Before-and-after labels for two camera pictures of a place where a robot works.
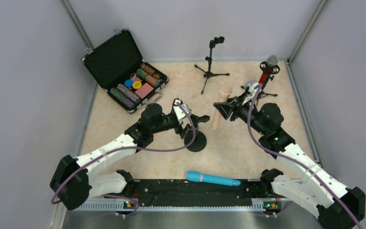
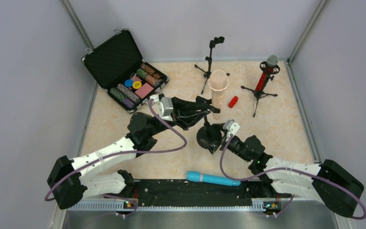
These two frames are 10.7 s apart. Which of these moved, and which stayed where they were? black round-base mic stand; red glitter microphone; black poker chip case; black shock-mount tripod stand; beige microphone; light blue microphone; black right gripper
Moved: beige microphone; black right gripper; black round-base mic stand
Stayed: black poker chip case; black shock-mount tripod stand; light blue microphone; red glitter microphone
